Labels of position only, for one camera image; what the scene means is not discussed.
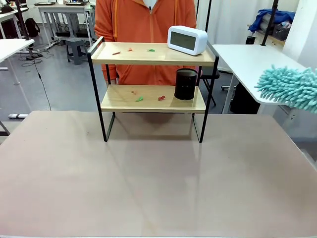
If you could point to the person right hand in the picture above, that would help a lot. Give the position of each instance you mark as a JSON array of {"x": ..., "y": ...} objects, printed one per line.
[{"x": 113, "y": 81}]

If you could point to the red paper strip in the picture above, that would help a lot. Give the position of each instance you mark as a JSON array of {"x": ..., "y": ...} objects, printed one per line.
[{"x": 116, "y": 53}]

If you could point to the red paper scrap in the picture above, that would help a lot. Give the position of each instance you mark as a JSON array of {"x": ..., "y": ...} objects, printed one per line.
[{"x": 161, "y": 98}]

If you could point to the black cylindrical pen cup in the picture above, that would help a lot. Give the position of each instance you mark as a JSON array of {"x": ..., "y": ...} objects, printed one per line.
[{"x": 185, "y": 86}]

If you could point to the white digital alarm clock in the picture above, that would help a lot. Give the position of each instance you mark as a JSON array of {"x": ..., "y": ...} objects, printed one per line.
[{"x": 198, "y": 42}]

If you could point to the teal microfiber duster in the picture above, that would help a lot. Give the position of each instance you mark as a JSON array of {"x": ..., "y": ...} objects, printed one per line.
[{"x": 289, "y": 86}]

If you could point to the person right forearm orange sleeve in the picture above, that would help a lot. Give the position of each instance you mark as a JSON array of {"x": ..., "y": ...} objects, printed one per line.
[{"x": 112, "y": 72}]

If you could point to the grey plastic stool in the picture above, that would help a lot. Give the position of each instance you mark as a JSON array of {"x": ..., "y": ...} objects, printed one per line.
[{"x": 75, "y": 45}]

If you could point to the person in orange hoodie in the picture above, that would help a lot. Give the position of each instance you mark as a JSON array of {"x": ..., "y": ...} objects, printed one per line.
[{"x": 138, "y": 24}]

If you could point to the white desk with grey legs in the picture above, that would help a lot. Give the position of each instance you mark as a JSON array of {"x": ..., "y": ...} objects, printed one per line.
[{"x": 62, "y": 7}]

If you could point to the black backpack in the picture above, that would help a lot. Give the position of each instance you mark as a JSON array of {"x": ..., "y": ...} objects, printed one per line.
[{"x": 32, "y": 27}]

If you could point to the white power strip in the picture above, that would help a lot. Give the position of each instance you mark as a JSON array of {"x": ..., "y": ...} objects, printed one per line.
[{"x": 17, "y": 115}]

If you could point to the white side table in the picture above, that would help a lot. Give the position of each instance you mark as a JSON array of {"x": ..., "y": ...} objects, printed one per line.
[{"x": 12, "y": 47}]

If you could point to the black stand pole with clamp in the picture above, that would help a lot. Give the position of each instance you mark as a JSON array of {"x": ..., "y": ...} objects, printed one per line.
[{"x": 22, "y": 19}]

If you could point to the thin black pole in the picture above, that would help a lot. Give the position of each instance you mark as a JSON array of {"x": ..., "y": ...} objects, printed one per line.
[{"x": 208, "y": 15}]

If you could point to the white desk with dark items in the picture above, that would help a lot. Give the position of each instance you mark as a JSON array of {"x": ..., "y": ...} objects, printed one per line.
[{"x": 10, "y": 13}]

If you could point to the black cabinet under table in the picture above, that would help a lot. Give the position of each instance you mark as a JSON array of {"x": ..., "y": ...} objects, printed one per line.
[{"x": 244, "y": 101}]

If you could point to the white curved-edge table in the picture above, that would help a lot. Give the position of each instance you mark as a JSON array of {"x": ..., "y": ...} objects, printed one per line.
[{"x": 247, "y": 64}]

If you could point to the blue cloth pile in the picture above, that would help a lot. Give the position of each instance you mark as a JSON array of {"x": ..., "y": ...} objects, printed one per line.
[{"x": 267, "y": 16}]

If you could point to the grey plastic crate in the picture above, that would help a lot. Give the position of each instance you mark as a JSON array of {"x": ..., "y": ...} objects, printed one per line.
[{"x": 281, "y": 31}]

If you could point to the wooden two-tier shelf black frame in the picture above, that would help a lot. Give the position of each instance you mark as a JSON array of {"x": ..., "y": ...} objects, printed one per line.
[{"x": 148, "y": 59}]

